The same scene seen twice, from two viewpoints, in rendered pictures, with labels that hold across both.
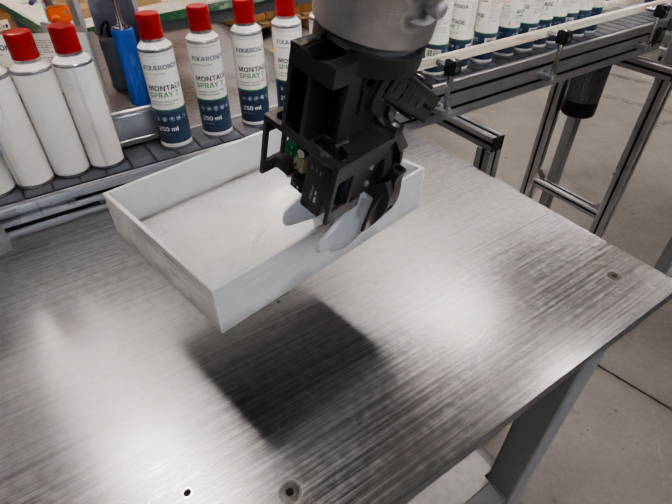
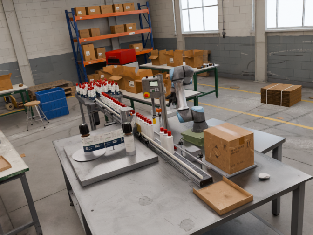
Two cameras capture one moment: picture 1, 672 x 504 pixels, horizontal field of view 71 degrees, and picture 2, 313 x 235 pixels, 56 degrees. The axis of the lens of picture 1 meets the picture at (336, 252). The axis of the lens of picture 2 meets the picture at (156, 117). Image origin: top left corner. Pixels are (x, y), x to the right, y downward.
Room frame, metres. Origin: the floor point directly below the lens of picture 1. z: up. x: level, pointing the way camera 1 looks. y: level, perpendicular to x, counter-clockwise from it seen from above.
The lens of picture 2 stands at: (-0.01, 3.21, 2.01)
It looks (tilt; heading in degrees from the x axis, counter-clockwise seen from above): 19 degrees down; 280
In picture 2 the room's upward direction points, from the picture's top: 7 degrees counter-clockwise
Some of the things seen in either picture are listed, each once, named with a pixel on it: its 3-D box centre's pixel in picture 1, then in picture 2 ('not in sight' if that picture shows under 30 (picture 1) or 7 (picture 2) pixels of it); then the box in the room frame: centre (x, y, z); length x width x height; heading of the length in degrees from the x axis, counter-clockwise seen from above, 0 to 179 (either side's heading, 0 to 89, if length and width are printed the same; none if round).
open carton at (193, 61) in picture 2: not in sight; (192, 58); (0.16, -3.79, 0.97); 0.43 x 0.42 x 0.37; 41
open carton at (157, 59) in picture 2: not in sight; (159, 57); (1.07, -4.64, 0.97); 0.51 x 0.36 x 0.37; 47
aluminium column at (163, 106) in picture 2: not in sight; (163, 109); (0.37, 0.56, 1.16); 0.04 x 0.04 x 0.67; 34
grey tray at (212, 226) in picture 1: (271, 200); (164, 112); (0.43, 0.07, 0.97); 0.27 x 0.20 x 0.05; 134
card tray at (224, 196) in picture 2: not in sight; (221, 193); (-0.10, 1.50, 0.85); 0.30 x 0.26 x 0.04; 124
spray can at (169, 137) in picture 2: not in sight; (170, 142); (0.29, 0.93, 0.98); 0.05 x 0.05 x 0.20
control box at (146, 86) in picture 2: not in sight; (152, 87); (0.45, 0.54, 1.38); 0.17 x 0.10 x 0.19; 179
